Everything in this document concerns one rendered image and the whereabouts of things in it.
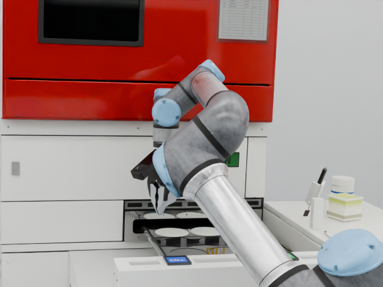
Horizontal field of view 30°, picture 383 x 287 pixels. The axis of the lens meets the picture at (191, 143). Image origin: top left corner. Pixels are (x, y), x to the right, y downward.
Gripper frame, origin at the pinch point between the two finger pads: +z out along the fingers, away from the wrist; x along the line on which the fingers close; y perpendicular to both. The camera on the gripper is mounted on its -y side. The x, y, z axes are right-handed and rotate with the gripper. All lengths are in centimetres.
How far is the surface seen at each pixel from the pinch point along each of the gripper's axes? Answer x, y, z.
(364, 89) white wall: 69, 208, -27
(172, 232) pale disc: -0.4, 5.9, 7.2
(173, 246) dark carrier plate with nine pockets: -11.7, -3.9, 7.2
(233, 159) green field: -1.3, 29.7, -12.9
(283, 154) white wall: 92, 168, 9
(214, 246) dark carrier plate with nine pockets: -18.0, 5.8, 7.2
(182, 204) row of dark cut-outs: 6.6, 15.7, 1.3
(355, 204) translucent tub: -39, 42, -4
